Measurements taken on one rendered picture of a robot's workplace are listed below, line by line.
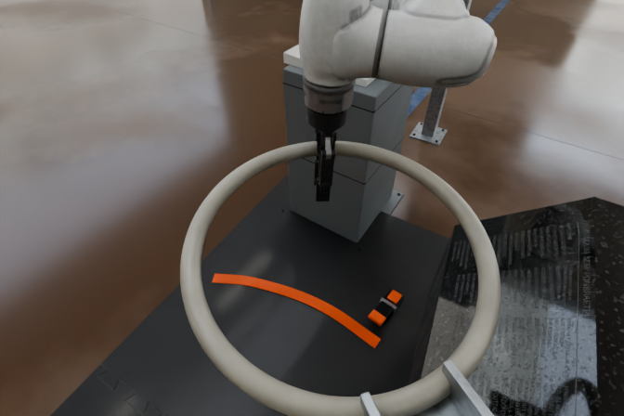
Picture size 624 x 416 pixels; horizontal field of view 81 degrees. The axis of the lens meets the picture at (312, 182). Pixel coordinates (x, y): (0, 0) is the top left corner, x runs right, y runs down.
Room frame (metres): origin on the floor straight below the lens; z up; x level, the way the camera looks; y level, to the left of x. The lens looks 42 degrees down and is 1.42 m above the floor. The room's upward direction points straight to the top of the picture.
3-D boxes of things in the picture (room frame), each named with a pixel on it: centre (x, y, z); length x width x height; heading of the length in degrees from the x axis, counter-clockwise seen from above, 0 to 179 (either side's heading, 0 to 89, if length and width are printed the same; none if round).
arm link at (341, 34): (0.58, -0.05, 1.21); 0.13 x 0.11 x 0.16; 77
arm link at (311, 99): (0.59, -0.03, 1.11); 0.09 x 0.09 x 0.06
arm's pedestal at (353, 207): (1.39, -0.16, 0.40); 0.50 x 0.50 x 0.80; 56
